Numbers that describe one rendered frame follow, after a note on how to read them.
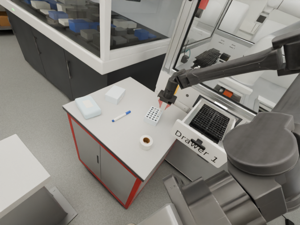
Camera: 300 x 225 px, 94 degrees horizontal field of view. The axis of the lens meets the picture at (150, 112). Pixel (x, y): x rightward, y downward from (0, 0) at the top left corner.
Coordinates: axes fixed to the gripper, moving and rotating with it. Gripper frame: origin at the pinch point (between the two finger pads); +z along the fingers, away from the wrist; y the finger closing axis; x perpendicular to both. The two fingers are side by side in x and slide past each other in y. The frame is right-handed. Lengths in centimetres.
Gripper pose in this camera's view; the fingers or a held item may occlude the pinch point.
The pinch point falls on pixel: (163, 107)
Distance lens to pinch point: 84.9
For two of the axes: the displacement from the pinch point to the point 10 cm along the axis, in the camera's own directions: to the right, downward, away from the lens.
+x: -3.9, 5.8, -7.1
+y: -8.9, -4.3, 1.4
